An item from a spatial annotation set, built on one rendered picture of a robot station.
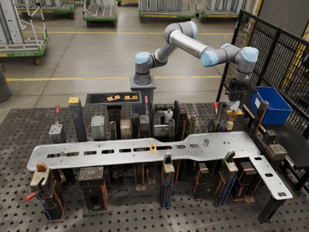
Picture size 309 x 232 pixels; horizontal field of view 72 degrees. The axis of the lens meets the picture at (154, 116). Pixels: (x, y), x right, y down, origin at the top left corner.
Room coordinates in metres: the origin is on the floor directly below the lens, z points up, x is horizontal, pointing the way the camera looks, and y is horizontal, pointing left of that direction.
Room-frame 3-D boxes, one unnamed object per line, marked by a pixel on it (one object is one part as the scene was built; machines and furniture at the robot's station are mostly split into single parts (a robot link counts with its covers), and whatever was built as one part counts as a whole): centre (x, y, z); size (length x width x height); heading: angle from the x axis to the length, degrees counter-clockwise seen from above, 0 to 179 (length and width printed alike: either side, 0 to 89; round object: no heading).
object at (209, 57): (1.18, -0.16, 1.56); 0.49 x 0.11 x 0.12; 34
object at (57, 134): (0.98, 0.61, 0.88); 0.11 x 0.10 x 0.36; 10
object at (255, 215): (0.65, -0.68, 0.84); 0.11 x 0.06 x 0.29; 10
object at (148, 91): (1.58, 0.12, 0.90); 0.21 x 0.21 x 0.40; 9
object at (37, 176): (0.63, 0.54, 0.88); 0.15 x 0.11 x 0.36; 10
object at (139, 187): (0.90, 0.08, 0.84); 0.17 x 0.06 x 0.29; 10
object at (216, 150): (0.91, 0.02, 1.00); 1.38 x 0.22 x 0.02; 100
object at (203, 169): (0.80, -0.30, 0.84); 0.11 x 0.08 x 0.29; 10
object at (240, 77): (0.99, -0.43, 1.49); 0.08 x 0.08 x 0.05
